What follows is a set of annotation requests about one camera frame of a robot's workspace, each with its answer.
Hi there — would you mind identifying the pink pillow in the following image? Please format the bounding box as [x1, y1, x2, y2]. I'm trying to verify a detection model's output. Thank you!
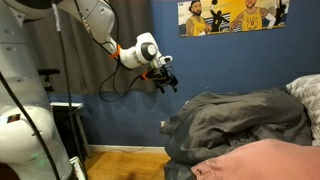
[190, 138, 320, 180]

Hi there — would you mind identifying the grey bed cover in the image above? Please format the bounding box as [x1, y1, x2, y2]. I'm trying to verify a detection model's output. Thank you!
[159, 87, 314, 180]

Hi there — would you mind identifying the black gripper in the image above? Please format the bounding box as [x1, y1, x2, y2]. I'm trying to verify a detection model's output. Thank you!
[148, 65, 179, 95]

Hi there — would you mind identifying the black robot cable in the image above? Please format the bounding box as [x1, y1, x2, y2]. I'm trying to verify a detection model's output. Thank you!
[0, 0, 149, 180]

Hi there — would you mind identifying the white baseboard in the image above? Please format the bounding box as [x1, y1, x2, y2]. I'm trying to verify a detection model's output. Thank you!
[87, 144, 168, 155]

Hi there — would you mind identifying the black camera on tripod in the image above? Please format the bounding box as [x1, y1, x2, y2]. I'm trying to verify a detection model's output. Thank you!
[37, 68, 61, 93]

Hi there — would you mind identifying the basketball players poster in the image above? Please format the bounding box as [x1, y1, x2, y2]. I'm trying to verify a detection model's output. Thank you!
[177, 0, 291, 38]

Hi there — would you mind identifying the dark grey curtain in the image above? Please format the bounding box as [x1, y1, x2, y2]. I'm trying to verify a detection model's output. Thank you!
[23, 0, 158, 96]

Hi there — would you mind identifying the small white-topped side table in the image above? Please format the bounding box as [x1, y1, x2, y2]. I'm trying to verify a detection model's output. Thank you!
[49, 101, 93, 160]

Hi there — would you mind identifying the white box on floor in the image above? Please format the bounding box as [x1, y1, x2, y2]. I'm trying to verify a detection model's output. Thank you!
[68, 155, 88, 180]

